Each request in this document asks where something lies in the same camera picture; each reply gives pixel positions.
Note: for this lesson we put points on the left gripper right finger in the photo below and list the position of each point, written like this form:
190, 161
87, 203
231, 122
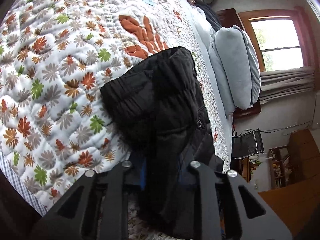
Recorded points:
227, 207

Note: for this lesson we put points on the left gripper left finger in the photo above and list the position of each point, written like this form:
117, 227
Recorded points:
95, 207

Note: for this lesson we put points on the black padded pants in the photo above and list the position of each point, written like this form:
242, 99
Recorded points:
159, 110

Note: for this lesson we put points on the wooden wardrobe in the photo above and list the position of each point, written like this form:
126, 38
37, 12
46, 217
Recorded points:
297, 204

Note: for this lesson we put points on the black office chair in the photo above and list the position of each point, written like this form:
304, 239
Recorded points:
247, 144

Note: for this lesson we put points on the grey curtain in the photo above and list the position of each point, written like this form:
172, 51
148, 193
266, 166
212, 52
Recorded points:
282, 83

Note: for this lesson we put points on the folded light blue duvet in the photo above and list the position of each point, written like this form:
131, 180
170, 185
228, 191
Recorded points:
236, 68

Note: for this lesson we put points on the floral quilted bedspread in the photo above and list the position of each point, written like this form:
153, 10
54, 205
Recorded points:
55, 57

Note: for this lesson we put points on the wooden wall shelf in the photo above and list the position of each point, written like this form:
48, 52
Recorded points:
280, 167

